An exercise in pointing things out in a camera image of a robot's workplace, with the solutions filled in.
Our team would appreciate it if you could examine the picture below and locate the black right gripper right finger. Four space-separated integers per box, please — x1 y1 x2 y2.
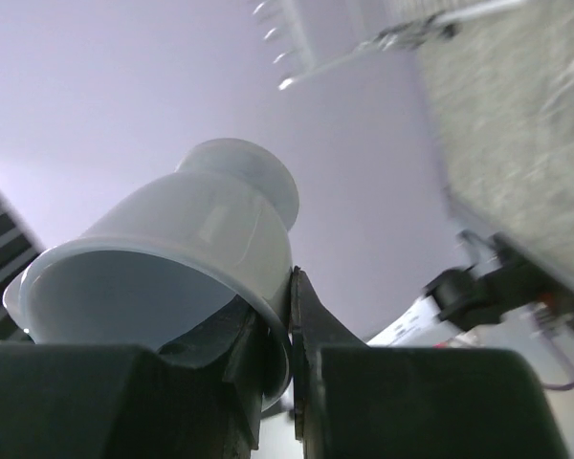
290 269 569 458

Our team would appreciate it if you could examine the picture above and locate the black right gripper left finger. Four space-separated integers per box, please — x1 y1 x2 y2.
0 298 261 458

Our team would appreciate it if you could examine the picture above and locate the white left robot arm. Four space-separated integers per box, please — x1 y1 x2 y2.
367 229 574 347

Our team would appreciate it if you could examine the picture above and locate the light blue footed cup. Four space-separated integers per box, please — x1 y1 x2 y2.
2 138 299 408

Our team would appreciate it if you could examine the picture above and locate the silver wire dish rack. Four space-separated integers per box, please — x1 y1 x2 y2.
247 1 527 92

